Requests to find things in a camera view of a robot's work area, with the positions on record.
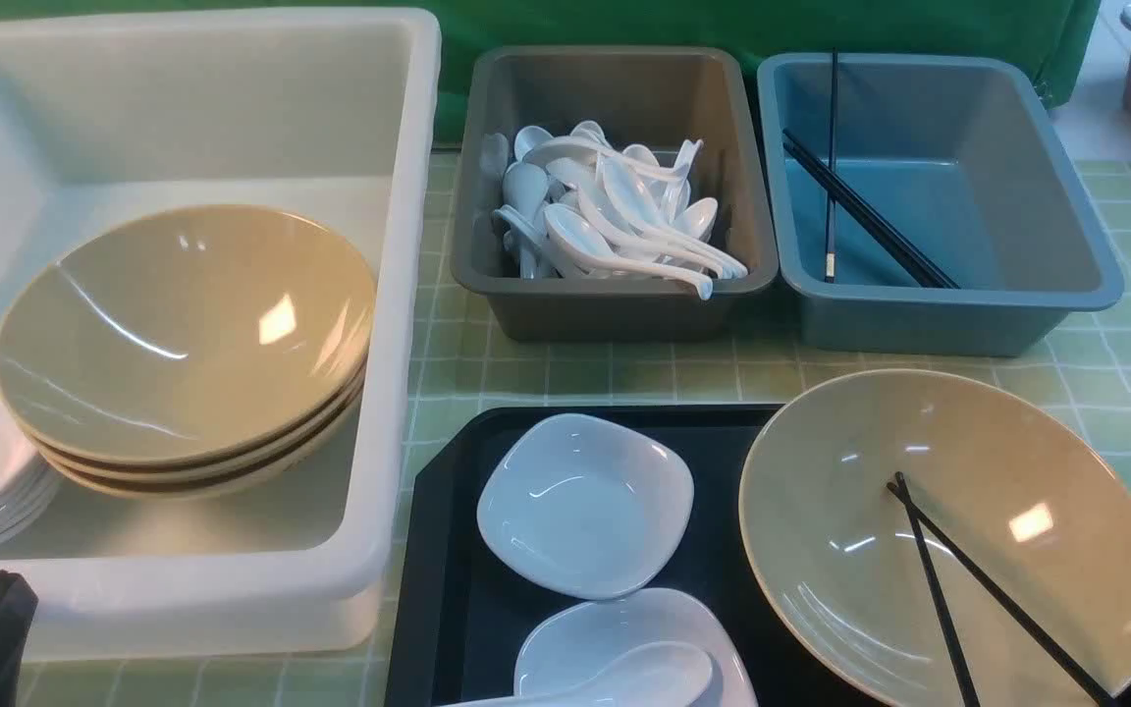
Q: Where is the white square dish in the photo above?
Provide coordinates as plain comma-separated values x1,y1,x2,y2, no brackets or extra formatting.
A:
513,587,758,706
476,413,696,601

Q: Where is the white ceramic soup spoon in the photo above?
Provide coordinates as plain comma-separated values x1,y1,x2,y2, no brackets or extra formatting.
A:
463,641,714,706

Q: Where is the tan noodle bowl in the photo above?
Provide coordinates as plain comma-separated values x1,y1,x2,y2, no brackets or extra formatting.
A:
737,368,1131,706

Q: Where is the bottom stacked tan bowl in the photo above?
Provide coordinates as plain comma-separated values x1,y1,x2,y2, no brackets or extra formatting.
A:
40,391,362,501

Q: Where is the middle stacked tan bowl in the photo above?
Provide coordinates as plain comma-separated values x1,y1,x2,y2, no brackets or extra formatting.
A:
26,370,364,484

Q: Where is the black serving tray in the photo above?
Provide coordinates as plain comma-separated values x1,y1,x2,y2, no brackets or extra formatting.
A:
386,404,1131,707

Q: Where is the large white plastic tub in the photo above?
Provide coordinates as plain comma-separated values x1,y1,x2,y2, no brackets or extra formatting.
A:
0,6,440,663

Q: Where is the pile of white spoons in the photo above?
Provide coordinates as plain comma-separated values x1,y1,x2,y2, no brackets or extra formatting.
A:
480,120,749,300

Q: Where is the grey plastic bin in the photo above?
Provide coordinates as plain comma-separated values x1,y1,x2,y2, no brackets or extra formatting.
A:
450,46,780,344

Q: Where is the upright black chopstick in bin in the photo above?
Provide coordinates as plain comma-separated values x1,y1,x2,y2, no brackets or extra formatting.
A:
824,48,839,283

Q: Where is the diagonal black chopstick in bin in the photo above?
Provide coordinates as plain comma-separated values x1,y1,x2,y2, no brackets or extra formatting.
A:
783,130,959,290

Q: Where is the blue plastic bin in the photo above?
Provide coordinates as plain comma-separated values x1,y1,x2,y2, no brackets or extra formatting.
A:
757,53,1125,357

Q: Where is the green backdrop cloth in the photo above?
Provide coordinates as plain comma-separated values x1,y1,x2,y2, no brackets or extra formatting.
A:
0,0,1103,144

